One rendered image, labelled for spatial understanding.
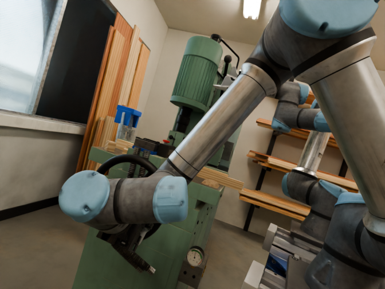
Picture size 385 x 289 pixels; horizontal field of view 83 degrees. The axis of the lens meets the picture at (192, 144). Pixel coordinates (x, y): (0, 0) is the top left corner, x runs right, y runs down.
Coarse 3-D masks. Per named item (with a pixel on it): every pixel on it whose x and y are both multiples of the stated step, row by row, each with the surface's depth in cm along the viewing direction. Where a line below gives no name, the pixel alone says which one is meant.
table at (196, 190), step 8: (96, 152) 96; (104, 152) 95; (112, 152) 97; (120, 152) 104; (96, 160) 96; (104, 160) 95; (120, 168) 93; (120, 176) 82; (136, 176) 80; (192, 184) 85; (200, 184) 84; (192, 192) 85; (200, 192) 84; (208, 192) 83; (216, 192) 82; (200, 200) 84; (208, 200) 83; (216, 200) 82
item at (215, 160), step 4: (220, 148) 114; (224, 148) 119; (220, 152) 114; (216, 156) 115; (220, 156) 115; (212, 160) 115; (216, 160) 114; (220, 160) 119; (212, 164) 115; (216, 164) 114
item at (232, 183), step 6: (198, 174) 100; (204, 174) 99; (210, 174) 99; (216, 174) 98; (216, 180) 98; (222, 180) 97; (228, 180) 97; (234, 180) 96; (228, 186) 97; (234, 186) 96; (240, 186) 95
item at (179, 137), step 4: (172, 132) 100; (176, 132) 99; (176, 136) 99; (180, 136) 99; (184, 136) 102; (168, 140) 100; (172, 140) 100; (176, 140) 99; (180, 140) 99; (172, 144) 100; (176, 144) 99
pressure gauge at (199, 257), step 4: (192, 248) 77; (196, 248) 77; (200, 248) 78; (188, 252) 77; (192, 252) 77; (196, 252) 77; (200, 252) 76; (188, 256) 77; (192, 256) 77; (196, 256) 77; (200, 256) 76; (204, 256) 78; (188, 260) 77; (192, 260) 77; (196, 260) 77; (200, 260) 76; (192, 264) 77; (196, 264) 77; (200, 264) 76
